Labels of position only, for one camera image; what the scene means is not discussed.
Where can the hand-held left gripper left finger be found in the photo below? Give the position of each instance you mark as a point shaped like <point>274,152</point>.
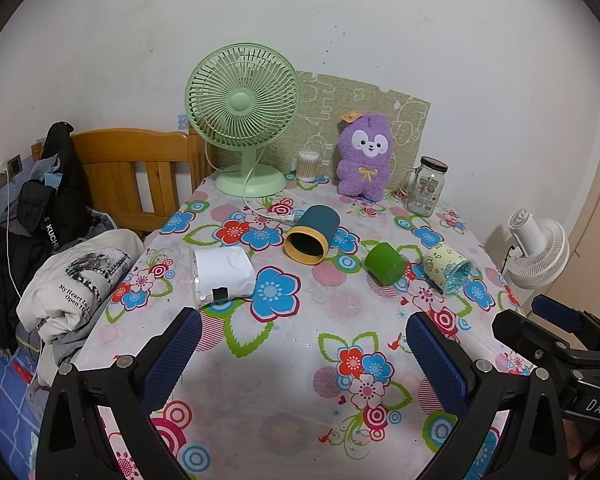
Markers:
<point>172,355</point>

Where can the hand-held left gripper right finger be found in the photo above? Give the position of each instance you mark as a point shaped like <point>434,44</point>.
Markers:
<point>437,360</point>

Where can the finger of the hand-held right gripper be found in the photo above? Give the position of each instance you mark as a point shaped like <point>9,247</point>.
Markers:
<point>525,335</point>
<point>557,311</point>

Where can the pale printed cup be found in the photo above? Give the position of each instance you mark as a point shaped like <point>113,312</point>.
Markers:
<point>442,265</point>

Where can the white paper-wrapped cup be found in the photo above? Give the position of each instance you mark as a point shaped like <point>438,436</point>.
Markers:
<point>222,272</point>

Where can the green cup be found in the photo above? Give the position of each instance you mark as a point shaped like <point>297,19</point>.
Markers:
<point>384,262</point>

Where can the teal cup with yellow rim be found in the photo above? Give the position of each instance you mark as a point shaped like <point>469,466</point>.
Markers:
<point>320,220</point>

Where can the white clip fan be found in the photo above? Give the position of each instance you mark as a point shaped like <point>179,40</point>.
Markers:
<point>540,250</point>

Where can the grey folded clothes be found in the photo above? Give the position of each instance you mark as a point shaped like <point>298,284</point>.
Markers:
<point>65,347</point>

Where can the white printed shirt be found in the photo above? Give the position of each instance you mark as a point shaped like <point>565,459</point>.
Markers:
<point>80,285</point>

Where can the floral tablecloth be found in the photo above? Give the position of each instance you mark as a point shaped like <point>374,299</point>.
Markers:
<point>290,360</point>

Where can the blue checked bedding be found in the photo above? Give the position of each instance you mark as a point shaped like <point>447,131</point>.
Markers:
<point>5,410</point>

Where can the black bag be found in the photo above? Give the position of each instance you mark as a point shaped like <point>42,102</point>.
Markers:
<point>60,210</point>

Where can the black clothing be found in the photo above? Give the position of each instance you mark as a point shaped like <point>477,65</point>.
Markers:
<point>0,280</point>

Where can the purple plush toy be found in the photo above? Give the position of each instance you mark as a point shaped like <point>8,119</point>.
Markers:
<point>362,170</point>

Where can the blue cloth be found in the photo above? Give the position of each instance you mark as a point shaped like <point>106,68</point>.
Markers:
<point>47,175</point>

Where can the cotton swab jar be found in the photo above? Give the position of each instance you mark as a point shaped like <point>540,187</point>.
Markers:
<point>308,167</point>

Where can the green desk fan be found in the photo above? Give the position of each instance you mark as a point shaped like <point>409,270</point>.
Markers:
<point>240,102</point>

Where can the beige patterned mat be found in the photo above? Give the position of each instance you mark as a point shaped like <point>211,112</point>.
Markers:
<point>330,95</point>

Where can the blue wall sticker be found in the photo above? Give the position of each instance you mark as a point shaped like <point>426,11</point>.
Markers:
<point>183,120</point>

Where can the wall socket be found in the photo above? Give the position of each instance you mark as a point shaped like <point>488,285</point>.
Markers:
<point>14,166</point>

